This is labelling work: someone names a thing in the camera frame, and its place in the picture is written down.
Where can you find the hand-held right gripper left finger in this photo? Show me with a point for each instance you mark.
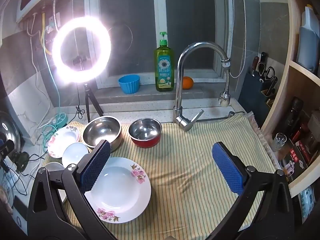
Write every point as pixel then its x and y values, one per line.
pixel 96 165

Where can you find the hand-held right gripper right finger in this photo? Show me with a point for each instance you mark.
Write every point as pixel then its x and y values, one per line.
pixel 227 167

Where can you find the white ceramic bowl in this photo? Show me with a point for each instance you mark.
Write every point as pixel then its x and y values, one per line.
pixel 73 155

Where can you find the large stainless steel bowl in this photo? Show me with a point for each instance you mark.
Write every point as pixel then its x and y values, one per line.
pixel 102 132

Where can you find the large floral white plate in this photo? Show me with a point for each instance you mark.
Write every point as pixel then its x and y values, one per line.
pixel 125 190

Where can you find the light green ceramic bowl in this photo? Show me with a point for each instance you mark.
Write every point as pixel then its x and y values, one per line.
pixel 53 166

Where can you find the small floral rimmed plate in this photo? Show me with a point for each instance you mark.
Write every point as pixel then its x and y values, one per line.
pixel 60 140

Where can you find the yellow striped cloth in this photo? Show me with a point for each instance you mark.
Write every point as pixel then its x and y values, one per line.
pixel 187 167

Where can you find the teal power strip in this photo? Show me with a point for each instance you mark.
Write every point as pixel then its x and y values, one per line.
pixel 60 120

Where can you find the clear drinking glass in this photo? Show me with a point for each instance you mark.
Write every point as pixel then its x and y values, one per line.
pixel 278 141

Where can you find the red stainless steel bowl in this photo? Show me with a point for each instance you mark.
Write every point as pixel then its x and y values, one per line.
pixel 145 132

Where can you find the black mini tripod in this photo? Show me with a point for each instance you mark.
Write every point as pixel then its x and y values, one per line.
pixel 87 100

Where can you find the red and black box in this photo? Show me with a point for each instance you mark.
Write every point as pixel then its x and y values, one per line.
pixel 297 155

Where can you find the dark green round base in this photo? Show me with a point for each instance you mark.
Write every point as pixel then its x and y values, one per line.
pixel 20 160

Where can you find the dark grey knife block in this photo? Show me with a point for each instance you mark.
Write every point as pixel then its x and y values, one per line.
pixel 255 95

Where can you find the dark glass bottle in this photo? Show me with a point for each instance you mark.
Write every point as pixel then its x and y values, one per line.
pixel 293 115

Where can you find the blue printed bag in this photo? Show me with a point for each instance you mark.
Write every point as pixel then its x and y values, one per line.
pixel 306 200

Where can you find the blue ribbed plastic cup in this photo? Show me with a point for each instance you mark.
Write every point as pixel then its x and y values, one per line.
pixel 128 83

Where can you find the chrome kitchen faucet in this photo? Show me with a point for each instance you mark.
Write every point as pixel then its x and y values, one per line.
pixel 178 92

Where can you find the orange fruit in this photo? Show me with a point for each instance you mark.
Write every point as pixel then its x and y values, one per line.
pixel 188 83

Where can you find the wooden shelf unit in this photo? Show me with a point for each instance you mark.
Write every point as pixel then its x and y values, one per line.
pixel 300 80

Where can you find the green dish soap bottle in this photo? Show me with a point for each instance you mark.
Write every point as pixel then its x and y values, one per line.
pixel 165 70

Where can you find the yellow gas pipe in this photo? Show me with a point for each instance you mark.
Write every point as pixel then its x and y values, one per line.
pixel 43 30

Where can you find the white plastic jug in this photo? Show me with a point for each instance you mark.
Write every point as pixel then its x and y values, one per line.
pixel 308 42

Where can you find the white window frame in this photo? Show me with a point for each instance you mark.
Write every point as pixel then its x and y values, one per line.
pixel 160 17

